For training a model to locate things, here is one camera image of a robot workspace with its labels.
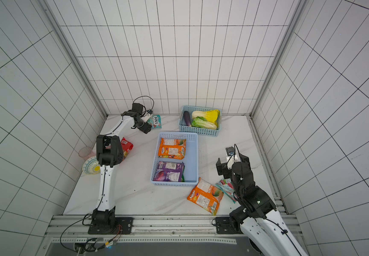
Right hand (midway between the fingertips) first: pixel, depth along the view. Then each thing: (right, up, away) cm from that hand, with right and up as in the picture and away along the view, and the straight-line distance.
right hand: (224, 155), depth 73 cm
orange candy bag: (-27, 0, +24) cm, 36 cm away
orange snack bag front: (-8, -22, +8) cm, 25 cm away
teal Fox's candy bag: (-40, +17, +41) cm, 60 cm away
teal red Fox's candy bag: (+4, -18, +10) cm, 21 cm away
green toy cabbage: (-8, +17, +33) cm, 38 cm away
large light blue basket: (-16, -14, +14) cm, 25 cm away
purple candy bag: (-27, -11, +13) cm, 32 cm away
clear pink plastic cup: (-81, -3, +24) cm, 84 cm away
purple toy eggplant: (-17, +21, +41) cm, 49 cm away
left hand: (-48, +14, +35) cm, 61 cm away
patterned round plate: (-74, -10, +19) cm, 77 cm away
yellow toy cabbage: (0, +22, +36) cm, 42 cm away
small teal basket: (-8, +11, +31) cm, 33 cm away
